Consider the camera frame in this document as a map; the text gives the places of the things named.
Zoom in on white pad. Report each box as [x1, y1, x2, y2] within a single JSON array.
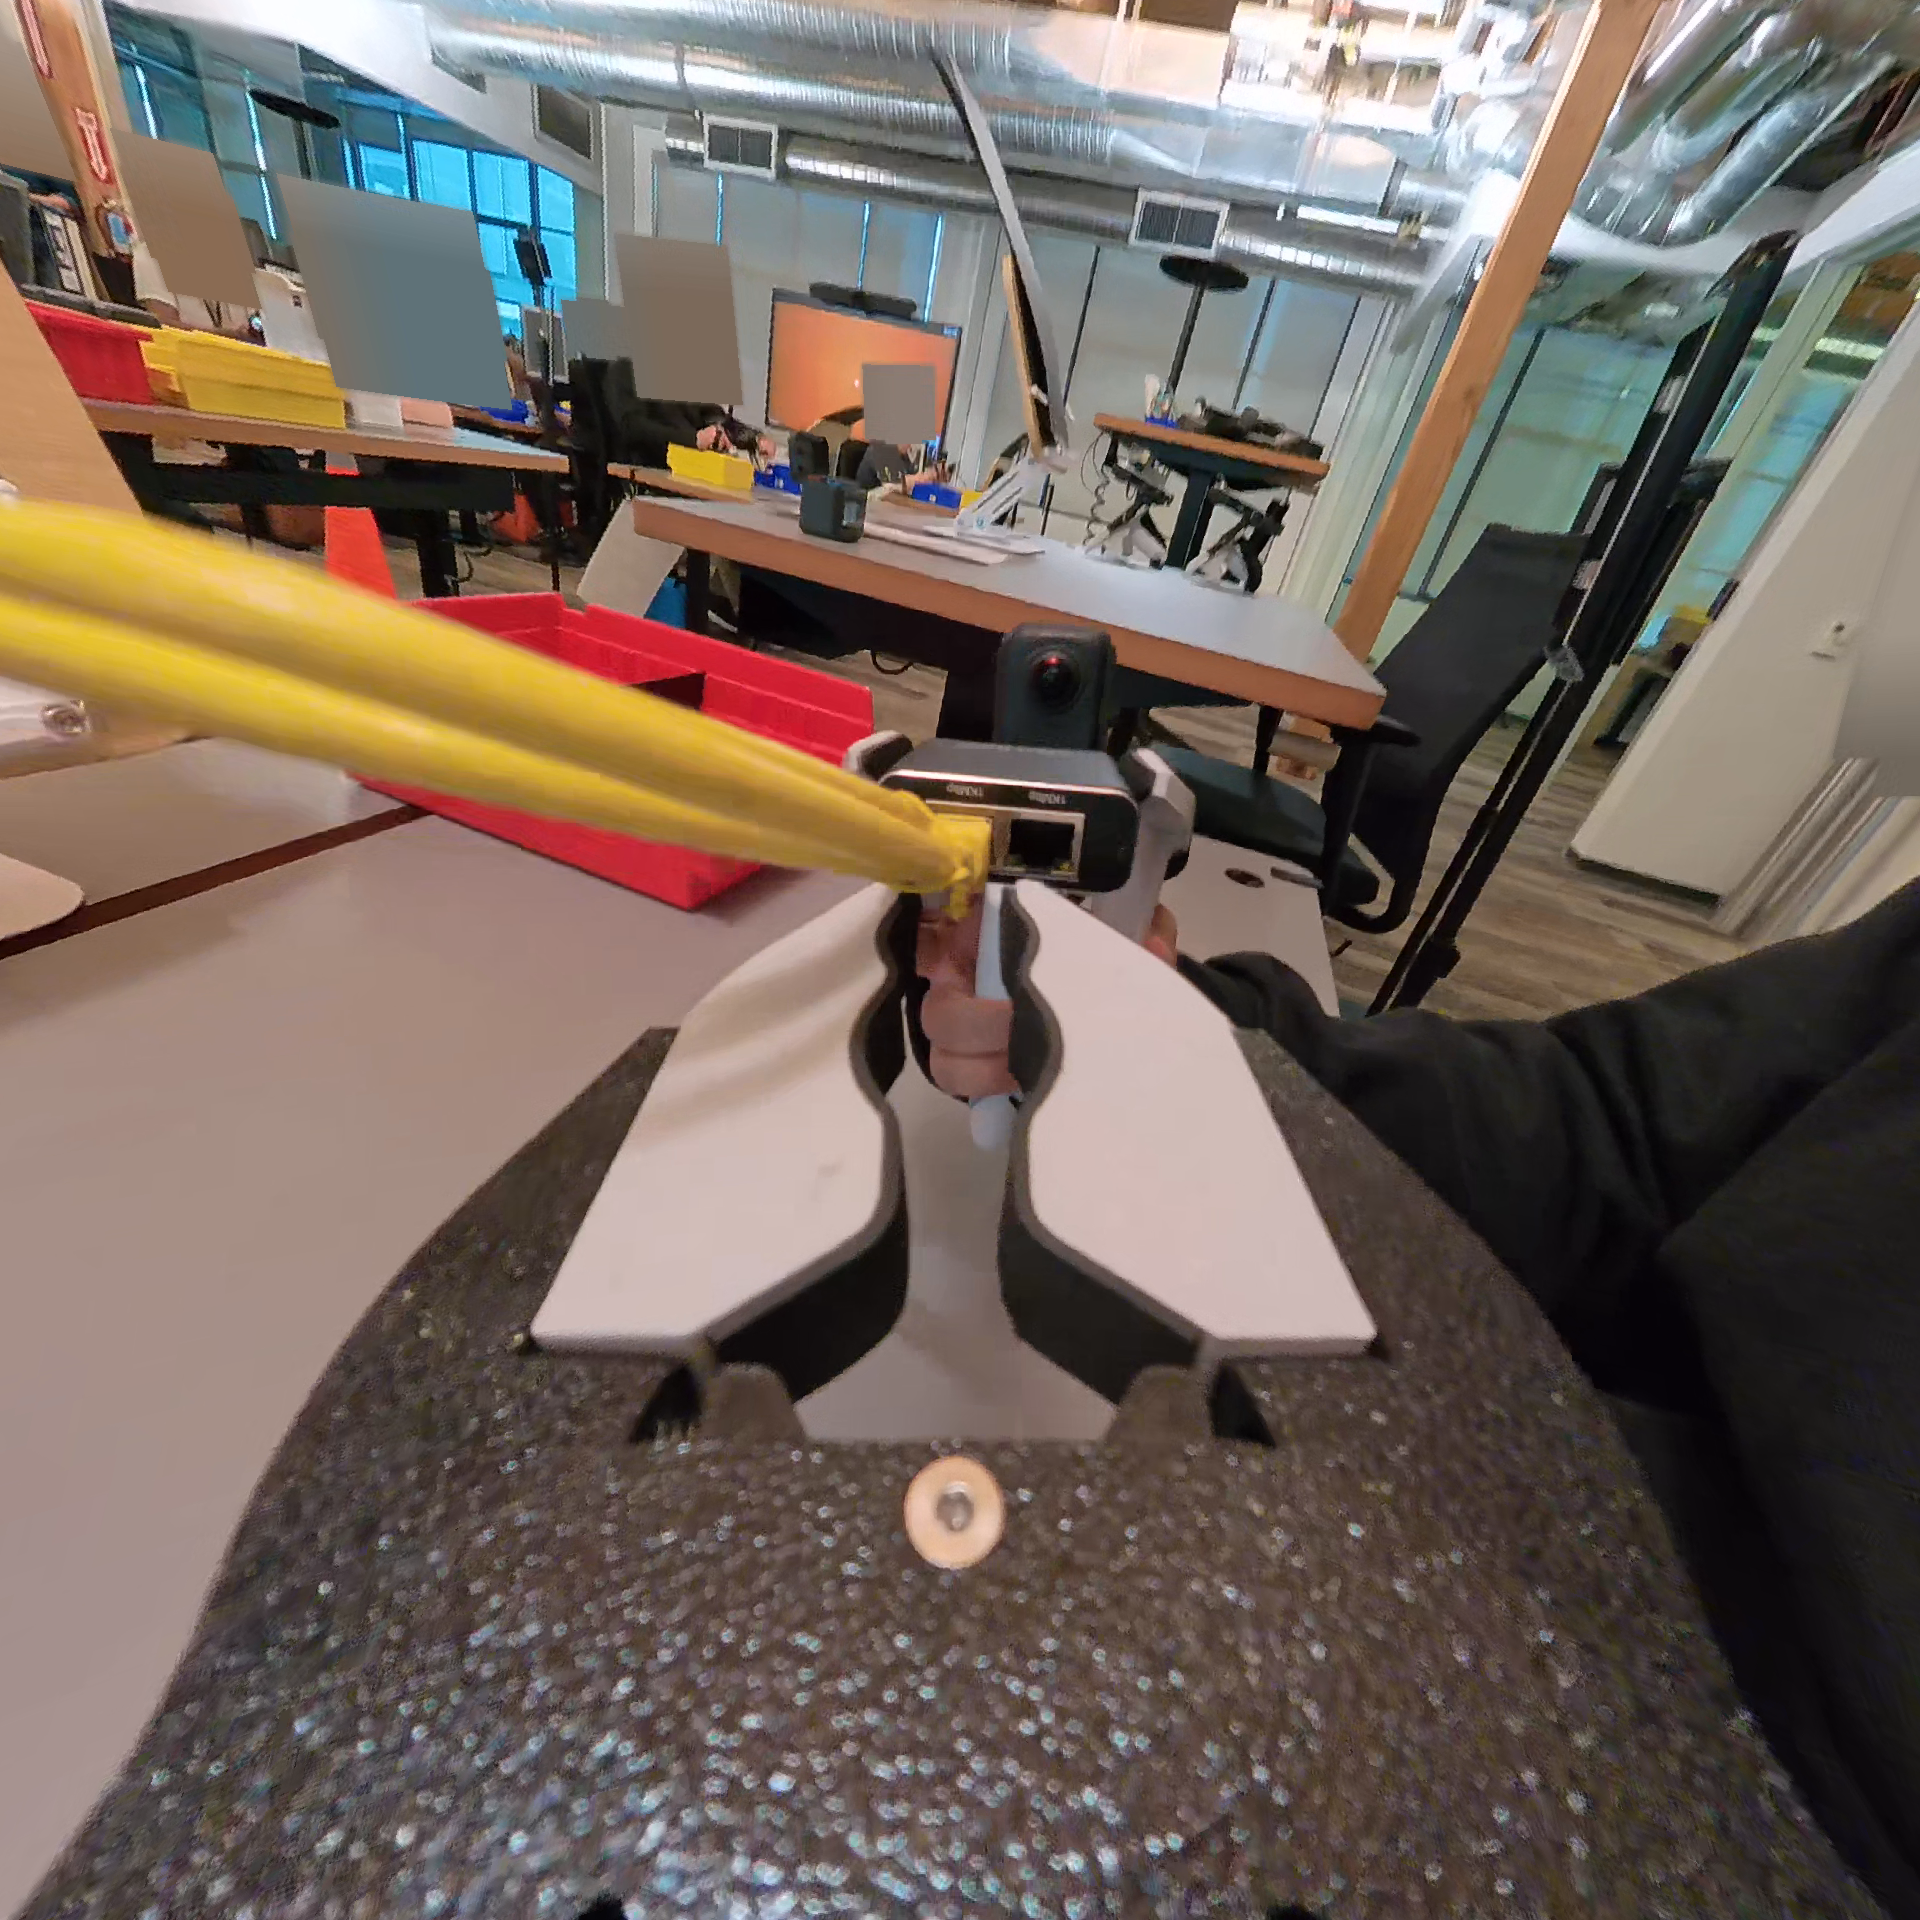
[[0, 853, 84, 961]]

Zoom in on person's right forearm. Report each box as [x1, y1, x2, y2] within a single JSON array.
[[1176, 884, 1920, 1412]]

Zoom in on standing desk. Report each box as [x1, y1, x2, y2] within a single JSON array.
[[1091, 404, 1333, 580]]

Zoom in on stack of yellow bins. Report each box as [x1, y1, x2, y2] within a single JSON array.
[[141, 325, 349, 429]]

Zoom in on silver air duct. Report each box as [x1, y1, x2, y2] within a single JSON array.
[[433, 0, 1501, 287]]

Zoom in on tilted monitor on arm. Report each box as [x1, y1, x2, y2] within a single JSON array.
[[931, 52, 1081, 542]]

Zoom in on black office chair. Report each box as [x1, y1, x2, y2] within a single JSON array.
[[1153, 522, 1589, 931]]

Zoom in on yellow ethernet cable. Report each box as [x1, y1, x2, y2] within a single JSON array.
[[0, 501, 996, 920]]

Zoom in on plain wooden post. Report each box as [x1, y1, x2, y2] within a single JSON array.
[[1333, 0, 1667, 654]]

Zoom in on orange wall screen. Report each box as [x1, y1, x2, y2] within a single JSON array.
[[764, 287, 966, 437]]

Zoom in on black tripod stand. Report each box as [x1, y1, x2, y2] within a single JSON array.
[[1363, 232, 1824, 1013]]

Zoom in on person's right hand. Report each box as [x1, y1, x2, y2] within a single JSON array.
[[903, 906, 1183, 1109]]

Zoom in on person's black hoodie torso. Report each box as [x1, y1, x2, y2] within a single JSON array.
[[1603, 1169, 1920, 1920]]

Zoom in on red plastic bin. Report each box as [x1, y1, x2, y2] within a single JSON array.
[[347, 592, 876, 912]]

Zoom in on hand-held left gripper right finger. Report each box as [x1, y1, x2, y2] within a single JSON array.
[[996, 884, 1380, 1404]]

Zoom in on long grey desk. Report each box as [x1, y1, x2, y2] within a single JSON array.
[[82, 395, 571, 519]]

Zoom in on wooden post red signs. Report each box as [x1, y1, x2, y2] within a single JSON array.
[[30, 0, 143, 302]]

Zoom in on black network adapter box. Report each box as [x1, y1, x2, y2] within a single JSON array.
[[882, 737, 1137, 897]]

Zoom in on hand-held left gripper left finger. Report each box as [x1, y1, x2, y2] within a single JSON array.
[[527, 876, 914, 1404]]

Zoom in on stack of red bins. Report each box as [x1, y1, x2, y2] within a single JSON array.
[[22, 299, 159, 404]]

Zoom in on black floor lamp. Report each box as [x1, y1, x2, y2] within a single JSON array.
[[1157, 251, 1248, 421]]

